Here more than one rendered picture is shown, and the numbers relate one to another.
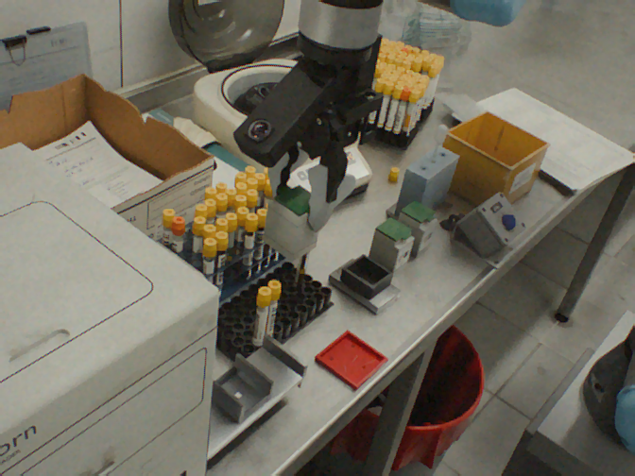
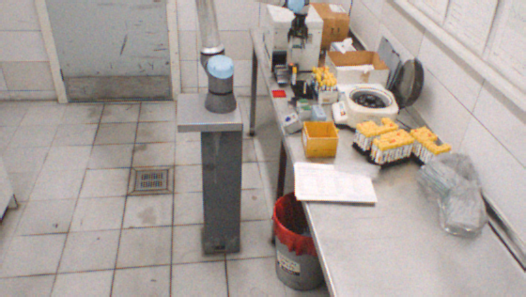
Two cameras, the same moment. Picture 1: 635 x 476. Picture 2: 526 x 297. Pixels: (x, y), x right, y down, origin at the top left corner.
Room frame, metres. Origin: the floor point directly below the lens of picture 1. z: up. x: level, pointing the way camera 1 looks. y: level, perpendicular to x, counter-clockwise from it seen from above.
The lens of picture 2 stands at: (2.15, -1.56, 2.01)
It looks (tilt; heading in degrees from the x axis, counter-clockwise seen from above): 35 degrees down; 137
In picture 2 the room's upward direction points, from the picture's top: 4 degrees clockwise
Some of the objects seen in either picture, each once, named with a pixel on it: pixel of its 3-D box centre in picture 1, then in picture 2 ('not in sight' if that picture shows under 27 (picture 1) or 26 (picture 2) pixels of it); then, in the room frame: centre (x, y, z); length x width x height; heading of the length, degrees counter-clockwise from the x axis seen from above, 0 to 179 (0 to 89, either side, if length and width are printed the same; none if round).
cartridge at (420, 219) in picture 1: (415, 229); (304, 113); (0.91, -0.14, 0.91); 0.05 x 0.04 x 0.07; 57
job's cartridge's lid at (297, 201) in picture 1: (297, 198); not in sight; (0.65, 0.03, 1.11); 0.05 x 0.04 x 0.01; 54
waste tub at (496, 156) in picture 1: (489, 161); (319, 139); (1.12, -0.27, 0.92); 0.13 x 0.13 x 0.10; 54
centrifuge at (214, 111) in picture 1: (283, 128); (364, 108); (1.08, 0.09, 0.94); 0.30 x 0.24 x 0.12; 48
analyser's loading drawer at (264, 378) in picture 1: (224, 404); (280, 70); (0.51, 0.07, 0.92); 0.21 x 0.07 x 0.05; 147
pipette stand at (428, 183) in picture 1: (425, 187); (317, 119); (1.00, -0.16, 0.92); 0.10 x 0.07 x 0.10; 149
